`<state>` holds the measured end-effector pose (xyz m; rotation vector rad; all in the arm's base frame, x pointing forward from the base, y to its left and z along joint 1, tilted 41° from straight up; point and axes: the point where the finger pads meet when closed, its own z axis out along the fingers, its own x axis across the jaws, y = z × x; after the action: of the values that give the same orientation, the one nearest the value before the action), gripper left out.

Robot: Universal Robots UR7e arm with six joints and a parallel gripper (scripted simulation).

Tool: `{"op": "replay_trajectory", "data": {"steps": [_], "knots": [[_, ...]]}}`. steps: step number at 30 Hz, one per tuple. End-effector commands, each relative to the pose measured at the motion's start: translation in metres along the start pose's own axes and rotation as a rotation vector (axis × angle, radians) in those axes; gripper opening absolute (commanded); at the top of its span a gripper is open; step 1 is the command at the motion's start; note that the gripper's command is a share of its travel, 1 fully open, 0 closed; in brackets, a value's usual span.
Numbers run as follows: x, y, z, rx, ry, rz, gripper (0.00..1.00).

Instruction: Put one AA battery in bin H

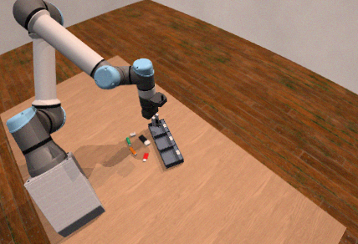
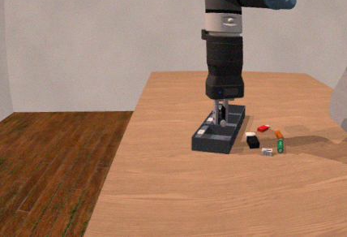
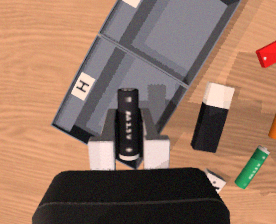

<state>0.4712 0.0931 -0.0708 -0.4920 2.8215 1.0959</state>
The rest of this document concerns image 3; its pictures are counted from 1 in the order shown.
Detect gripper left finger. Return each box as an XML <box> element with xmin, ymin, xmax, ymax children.
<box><xmin>88</xmin><ymin>109</ymin><xmax>120</xmax><ymax>170</ymax></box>

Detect grey three-compartment bin rack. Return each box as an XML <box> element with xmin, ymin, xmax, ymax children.
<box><xmin>50</xmin><ymin>0</ymin><xmax>242</xmax><ymax>146</ymax></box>

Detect red usb stick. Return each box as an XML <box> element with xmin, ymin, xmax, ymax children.
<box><xmin>256</xmin><ymin>41</ymin><xmax>276</xmax><ymax>68</ymax></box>

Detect green aa battery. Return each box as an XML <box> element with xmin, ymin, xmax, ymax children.
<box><xmin>234</xmin><ymin>145</ymin><xmax>270</xmax><ymax>189</ymax></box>

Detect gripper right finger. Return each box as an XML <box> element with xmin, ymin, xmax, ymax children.
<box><xmin>138</xmin><ymin>108</ymin><xmax>170</xmax><ymax>169</ymax></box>

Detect black aa battery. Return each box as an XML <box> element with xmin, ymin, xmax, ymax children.
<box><xmin>117</xmin><ymin>88</ymin><xmax>139</xmax><ymax>160</ymax></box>

